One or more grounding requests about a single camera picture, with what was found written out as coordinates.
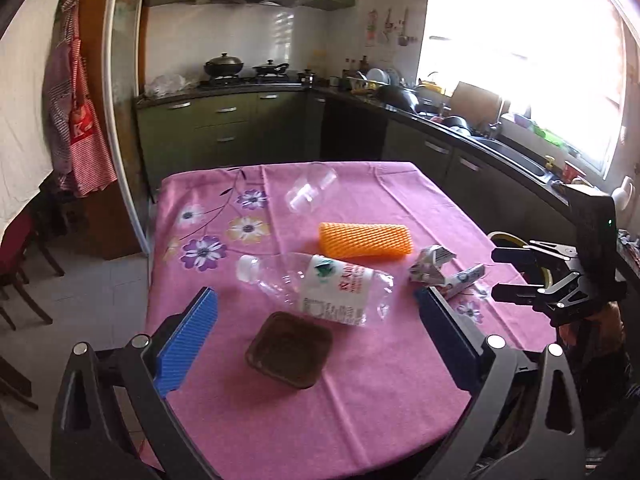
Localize person's right hand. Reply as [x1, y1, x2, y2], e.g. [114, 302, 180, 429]
[592, 302, 627, 343]

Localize black frying pan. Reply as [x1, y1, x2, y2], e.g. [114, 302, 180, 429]
[251, 59, 291, 77]

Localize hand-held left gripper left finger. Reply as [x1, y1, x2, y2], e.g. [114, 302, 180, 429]
[50, 286, 221, 480]

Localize pink floral tablecloth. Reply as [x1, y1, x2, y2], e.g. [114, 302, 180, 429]
[145, 161, 558, 471]

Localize dark kitchen countertop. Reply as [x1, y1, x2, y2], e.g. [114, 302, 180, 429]
[135, 80, 640, 271]

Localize brown plastic tray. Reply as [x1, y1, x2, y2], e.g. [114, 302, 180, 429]
[245, 311, 334, 391]

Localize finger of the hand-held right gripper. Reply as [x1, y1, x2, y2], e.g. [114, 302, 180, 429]
[491, 270, 583, 311]
[491, 241, 581, 267]

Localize wooden cutting board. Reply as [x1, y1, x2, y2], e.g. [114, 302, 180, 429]
[449, 81, 503, 123]

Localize row of sauce bottles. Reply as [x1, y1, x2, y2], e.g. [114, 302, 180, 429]
[342, 55, 371, 78]

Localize small white tube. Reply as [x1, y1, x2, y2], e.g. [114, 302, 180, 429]
[444, 263, 488, 302]

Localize green plastic container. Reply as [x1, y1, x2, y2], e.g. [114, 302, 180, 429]
[532, 122, 566, 146]

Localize large black wok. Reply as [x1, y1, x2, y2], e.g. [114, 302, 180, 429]
[377, 85, 421, 113]

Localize black pot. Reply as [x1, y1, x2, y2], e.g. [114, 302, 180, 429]
[440, 116, 471, 136]

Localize clear plastic bag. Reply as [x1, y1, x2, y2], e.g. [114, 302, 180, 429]
[144, 74, 198, 97]

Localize black bin with yellow rim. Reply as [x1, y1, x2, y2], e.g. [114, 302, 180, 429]
[486, 231, 553, 286]

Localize white plastic jug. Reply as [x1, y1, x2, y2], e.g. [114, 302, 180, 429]
[612, 175, 633, 211]

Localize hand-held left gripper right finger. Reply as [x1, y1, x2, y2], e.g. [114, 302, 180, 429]
[414, 287, 586, 480]

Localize red cushioned wooden chair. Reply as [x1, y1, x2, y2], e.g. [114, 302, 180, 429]
[0, 210, 66, 331]

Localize purple checked apron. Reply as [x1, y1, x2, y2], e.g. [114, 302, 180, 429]
[42, 45, 76, 176]

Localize black lidded wok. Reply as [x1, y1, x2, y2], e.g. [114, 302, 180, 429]
[203, 51, 246, 80]

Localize white hanging cloth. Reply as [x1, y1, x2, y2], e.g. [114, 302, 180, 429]
[0, 0, 71, 223]

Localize dish rack with plates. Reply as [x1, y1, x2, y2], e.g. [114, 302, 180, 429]
[350, 66, 401, 92]

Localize red checked apron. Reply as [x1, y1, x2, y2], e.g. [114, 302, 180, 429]
[42, 0, 118, 198]

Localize green lower cabinets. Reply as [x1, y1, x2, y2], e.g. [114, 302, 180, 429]
[135, 87, 576, 221]

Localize bright kitchen window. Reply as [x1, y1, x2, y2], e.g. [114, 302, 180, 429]
[415, 0, 631, 181]

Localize clear plastic bottle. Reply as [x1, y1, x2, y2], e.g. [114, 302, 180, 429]
[236, 252, 395, 328]

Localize person's right forearm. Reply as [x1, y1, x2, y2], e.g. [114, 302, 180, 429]
[570, 330, 640, 456]

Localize steel faucet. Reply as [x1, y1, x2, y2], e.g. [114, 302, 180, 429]
[487, 100, 506, 138]

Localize orange foam net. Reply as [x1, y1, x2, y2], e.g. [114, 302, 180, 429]
[318, 221, 415, 261]

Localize steel sink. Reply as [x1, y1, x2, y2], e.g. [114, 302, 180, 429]
[472, 135, 551, 181]

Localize glass sliding door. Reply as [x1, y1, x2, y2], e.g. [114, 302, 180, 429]
[102, 0, 151, 256]

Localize gas stove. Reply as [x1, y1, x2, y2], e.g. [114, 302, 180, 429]
[200, 75, 301, 90]

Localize clear plastic cup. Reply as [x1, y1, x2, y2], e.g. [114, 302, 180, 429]
[285, 162, 338, 211]

